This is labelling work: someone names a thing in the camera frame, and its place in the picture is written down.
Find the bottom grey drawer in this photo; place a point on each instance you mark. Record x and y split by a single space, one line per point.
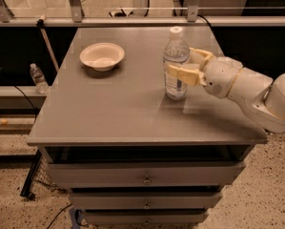
144 217

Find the grey drawer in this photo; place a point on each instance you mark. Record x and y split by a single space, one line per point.
145 200
145 174
144 217

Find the metal railing frame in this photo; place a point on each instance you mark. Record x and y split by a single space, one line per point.
79 13

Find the blue label plastic bottle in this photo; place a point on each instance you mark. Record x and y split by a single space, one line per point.
176 53

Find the small clear water bottle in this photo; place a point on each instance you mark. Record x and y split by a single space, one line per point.
39 79

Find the white bowl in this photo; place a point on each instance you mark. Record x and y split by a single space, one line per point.
102 57

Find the wooden stick with black clamp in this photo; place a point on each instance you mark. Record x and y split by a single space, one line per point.
41 26

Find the top grey drawer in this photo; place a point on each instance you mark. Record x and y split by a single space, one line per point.
145 174

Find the middle grey drawer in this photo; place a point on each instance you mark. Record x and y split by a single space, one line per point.
145 200

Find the grey drawer cabinet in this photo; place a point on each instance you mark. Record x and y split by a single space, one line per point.
124 116

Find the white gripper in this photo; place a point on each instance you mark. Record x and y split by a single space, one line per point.
220 75

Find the black metal stand leg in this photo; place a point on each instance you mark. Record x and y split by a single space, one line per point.
26 190

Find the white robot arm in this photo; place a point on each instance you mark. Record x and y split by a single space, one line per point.
260 98

